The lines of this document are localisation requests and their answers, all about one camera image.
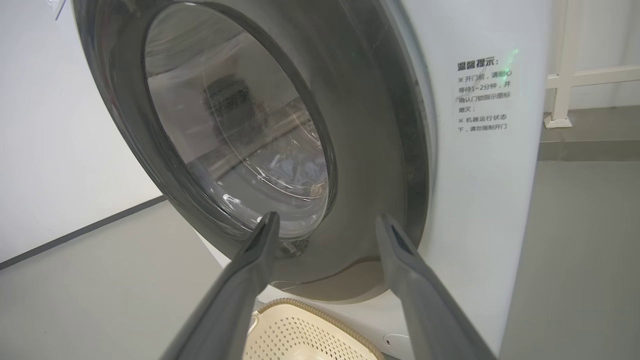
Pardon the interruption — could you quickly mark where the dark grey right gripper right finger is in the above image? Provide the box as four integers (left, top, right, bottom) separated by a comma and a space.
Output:
375, 214, 496, 360

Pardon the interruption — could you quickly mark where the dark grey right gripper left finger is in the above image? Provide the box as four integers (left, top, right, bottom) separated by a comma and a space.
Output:
160, 212, 281, 360

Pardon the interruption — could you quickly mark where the dark round washer door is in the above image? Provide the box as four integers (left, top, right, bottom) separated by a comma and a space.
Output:
72, 0, 436, 303

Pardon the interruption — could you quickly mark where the white front-load washing machine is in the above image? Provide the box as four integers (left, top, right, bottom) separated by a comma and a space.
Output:
197, 0, 553, 359

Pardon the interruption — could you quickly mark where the round white filter cover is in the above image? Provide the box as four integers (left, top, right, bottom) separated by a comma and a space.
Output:
382, 333, 416, 360

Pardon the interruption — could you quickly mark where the cream perforated laundry basket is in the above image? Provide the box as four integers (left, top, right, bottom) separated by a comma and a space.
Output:
242, 298, 386, 360

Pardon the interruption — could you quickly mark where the clear text notice sticker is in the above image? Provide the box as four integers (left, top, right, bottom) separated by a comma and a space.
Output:
455, 55, 515, 136

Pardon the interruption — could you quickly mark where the white metal railing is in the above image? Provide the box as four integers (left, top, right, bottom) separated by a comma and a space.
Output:
544, 0, 640, 129

